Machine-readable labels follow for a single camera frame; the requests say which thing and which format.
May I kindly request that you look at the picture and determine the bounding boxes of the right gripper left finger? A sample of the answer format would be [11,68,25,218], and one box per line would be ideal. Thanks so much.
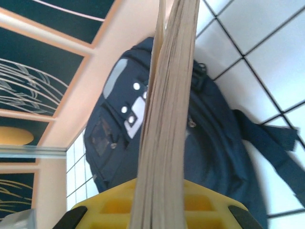
[52,177,139,229]

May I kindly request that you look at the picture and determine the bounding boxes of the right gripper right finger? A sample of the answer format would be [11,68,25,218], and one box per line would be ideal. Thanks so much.
[182,178,264,229]

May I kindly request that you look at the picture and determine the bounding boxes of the navy blue backpack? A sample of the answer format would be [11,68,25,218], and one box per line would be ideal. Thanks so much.
[83,37,305,229]

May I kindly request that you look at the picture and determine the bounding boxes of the orange paperback book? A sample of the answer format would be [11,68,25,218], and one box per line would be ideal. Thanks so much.
[130,0,201,229]

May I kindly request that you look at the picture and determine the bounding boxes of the aluminium corner post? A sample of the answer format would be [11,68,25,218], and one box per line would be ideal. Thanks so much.
[0,146,68,160]

